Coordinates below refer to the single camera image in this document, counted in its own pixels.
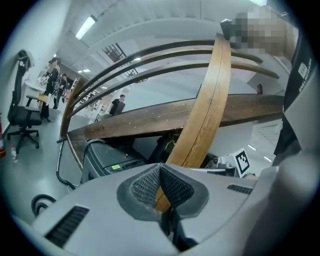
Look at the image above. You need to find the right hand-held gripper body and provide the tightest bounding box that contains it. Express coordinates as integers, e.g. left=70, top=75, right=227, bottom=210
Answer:
left=204, top=147, right=258, bottom=179

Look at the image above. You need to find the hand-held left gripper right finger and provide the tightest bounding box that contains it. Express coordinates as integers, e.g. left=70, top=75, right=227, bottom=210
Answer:
left=160, top=162, right=260, bottom=256

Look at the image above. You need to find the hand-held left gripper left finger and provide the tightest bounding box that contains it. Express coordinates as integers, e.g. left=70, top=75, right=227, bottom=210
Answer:
left=31, top=162, right=176, bottom=256

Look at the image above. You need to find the grey floor scrubber machine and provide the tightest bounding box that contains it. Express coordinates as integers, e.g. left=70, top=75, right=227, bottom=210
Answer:
left=80, top=138, right=148, bottom=185

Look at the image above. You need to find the person's black shirt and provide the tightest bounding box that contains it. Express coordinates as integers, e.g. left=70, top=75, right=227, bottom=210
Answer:
left=273, top=29, right=315, bottom=164

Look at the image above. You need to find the clear plastic bottle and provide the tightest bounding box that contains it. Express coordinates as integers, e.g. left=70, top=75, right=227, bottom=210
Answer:
left=9, top=143, right=19, bottom=164

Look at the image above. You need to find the red fire extinguisher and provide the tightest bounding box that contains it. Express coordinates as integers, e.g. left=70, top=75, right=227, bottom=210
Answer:
left=0, top=112, right=7, bottom=159

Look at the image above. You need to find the black office chair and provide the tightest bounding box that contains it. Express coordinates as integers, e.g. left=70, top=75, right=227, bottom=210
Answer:
left=6, top=49, right=43, bottom=154

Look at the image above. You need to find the person's head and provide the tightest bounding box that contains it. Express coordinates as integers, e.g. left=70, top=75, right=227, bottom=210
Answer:
left=234, top=4, right=299, bottom=61

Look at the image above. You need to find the ceiling strip light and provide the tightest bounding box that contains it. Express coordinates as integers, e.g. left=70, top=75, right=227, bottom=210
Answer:
left=75, top=15, right=98, bottom=41

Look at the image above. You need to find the black vacuum hose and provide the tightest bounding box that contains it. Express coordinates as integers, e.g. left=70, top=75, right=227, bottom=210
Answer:
left=30, top=141, right=76, bottom=217

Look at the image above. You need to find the black machine with yellow cable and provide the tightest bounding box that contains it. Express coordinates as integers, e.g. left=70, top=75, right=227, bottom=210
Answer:
left=146, top=134, right=221, bottom=169

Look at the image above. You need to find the dark wooden stair stringer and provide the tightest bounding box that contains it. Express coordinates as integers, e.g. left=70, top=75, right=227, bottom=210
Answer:
left=66, top=93, right=286, bottom=141

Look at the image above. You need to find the curved wooden frame piece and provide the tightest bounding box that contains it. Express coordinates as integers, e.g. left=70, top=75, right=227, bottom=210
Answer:
left=66, top=39, right=280, bottom=119

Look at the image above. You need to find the black head-worn camera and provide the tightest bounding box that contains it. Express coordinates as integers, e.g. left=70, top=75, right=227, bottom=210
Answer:
left=219, top=18, right=238, bottom=42

